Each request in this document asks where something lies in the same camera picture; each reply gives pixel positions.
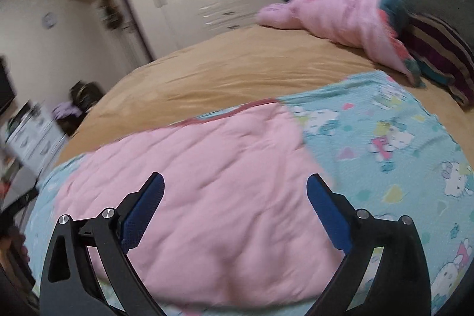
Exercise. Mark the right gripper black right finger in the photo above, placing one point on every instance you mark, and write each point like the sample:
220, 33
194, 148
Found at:
401, 285

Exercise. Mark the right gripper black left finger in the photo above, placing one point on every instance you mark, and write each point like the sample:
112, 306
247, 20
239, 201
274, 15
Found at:
69, 283

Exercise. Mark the pink quilted jacket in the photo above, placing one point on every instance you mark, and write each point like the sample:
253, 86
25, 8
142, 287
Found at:
235, 226

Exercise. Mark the purple clothes pile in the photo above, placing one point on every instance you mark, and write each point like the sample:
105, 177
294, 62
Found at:
66, 109

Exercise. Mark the white bedroom door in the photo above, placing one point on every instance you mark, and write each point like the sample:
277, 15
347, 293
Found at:
122, 34

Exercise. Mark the person's left hand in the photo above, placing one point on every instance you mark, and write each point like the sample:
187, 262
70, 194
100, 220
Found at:
18, 241

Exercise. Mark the white drawer chest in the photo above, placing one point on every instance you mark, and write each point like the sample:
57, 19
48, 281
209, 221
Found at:
34, 137

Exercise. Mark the blue cartoon cat blanket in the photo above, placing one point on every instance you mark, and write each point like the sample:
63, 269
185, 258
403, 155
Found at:
376, 145

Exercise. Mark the black backpack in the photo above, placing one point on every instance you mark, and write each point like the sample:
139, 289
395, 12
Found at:
86, 95

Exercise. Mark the dark striped pillow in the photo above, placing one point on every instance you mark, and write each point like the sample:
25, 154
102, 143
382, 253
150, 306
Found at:
442, 55

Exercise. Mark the bags hanging on door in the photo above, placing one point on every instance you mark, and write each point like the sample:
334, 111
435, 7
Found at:
112, 17

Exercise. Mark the tan bed sheet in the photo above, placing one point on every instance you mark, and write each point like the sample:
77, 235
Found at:
237, 67

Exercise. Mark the black wall television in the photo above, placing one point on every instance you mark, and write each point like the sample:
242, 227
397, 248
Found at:
7, 92

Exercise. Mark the purple wall clock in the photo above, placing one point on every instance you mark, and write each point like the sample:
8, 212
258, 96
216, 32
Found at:
49, 20

